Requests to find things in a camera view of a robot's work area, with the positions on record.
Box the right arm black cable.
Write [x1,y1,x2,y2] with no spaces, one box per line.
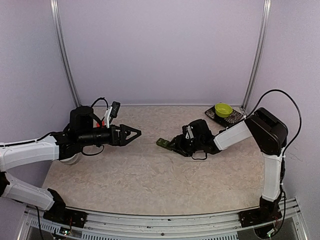
[246,89,302,198]

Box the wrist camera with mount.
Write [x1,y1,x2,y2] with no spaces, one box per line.
[103,101,121,128]
[182,125,194,140]

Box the black patterned square plate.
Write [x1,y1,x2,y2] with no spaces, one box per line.
[204,106,243,128]

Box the white bowl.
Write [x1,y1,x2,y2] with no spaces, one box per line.
[60,154,79,166]

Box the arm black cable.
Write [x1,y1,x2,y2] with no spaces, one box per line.
[246,89,302,198]
[90,97,110,118]

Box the lime green bowl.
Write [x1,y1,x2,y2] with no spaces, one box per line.
[214,102,233,118]

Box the left aluminium frame post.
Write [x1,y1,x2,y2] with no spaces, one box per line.
[50,0,81,107]

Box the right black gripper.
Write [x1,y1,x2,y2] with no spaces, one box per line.
[166,134,203,157]

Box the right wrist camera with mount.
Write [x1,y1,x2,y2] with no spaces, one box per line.
[182,125,194,140]

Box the green weekly pill organizer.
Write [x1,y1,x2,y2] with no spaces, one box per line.
[156,138,170,150]

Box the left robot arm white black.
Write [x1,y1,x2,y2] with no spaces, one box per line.
[0,102,142,223]

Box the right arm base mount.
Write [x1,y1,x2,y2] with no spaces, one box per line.
[238,208,282,228]

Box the right aluminium frame post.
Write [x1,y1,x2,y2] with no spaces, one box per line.
[241,0,272,111]

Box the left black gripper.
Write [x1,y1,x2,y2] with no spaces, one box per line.
[78,123,141,147]

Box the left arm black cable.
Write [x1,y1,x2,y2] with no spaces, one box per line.
[90,97,110,118]

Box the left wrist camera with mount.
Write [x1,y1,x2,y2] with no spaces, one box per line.
[103,101,121,128]

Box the aluminium frame post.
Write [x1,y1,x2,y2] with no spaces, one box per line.
[241,0,272,111]
[50,0,81,107]

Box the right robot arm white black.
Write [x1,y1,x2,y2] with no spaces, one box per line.
[168,107,288,222]

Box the front aluminium rail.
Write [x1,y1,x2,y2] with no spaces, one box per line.
[15,198,310,240]

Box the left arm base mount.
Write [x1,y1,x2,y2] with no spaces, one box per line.
[43,208,88,228]

